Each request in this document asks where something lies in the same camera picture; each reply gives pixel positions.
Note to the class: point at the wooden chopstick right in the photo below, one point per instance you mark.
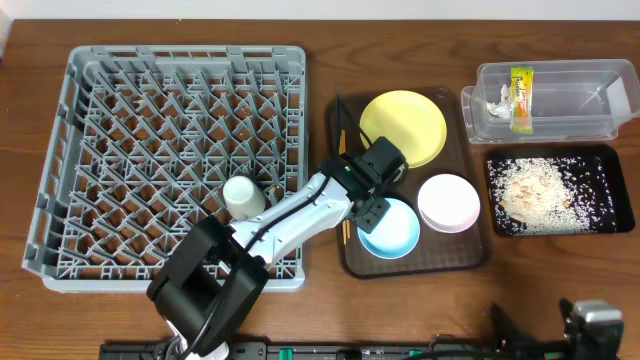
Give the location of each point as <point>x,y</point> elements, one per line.
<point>342,140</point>

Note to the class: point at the spilled rice food waste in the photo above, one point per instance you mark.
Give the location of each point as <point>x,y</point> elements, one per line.
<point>550,196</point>

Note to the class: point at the yellow round plate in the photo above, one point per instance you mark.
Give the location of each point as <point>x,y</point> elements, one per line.
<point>410,121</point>

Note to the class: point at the wooden chopstick left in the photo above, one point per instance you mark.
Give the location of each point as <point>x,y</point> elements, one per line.
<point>344,232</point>

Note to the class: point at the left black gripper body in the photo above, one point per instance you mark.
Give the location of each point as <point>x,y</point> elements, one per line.
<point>371,215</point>

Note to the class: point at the grey plastic dishwasher rack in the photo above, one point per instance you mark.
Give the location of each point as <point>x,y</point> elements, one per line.
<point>143,141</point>

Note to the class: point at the white cup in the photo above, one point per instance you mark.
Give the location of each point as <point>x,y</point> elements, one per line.
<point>243,199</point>

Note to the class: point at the white tissue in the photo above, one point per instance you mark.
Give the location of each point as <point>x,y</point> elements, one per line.
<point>503,109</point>

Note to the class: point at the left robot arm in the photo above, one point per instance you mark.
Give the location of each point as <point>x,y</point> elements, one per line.
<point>208,286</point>

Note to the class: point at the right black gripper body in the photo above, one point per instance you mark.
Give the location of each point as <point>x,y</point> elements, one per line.
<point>542,335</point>

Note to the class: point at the clear plastic bin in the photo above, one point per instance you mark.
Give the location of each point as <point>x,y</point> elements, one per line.
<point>573,100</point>

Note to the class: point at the light blue bowl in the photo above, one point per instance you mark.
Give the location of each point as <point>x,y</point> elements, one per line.
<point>397,233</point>

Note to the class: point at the wooden chopstick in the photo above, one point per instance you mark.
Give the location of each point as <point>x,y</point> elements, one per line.
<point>344,232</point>
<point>342,140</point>

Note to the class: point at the green yellow snack wrapper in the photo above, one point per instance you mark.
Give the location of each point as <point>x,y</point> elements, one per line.
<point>521,91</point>

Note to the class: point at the pink white bowl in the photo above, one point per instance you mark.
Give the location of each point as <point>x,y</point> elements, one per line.
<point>448,203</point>

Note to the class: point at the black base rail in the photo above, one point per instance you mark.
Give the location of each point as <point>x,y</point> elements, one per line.
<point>264,351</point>

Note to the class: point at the black rectangular tray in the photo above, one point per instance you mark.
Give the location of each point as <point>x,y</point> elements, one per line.
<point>612,168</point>

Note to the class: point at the dark brown serving tray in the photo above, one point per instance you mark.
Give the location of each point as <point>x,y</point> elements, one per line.
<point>435,251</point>

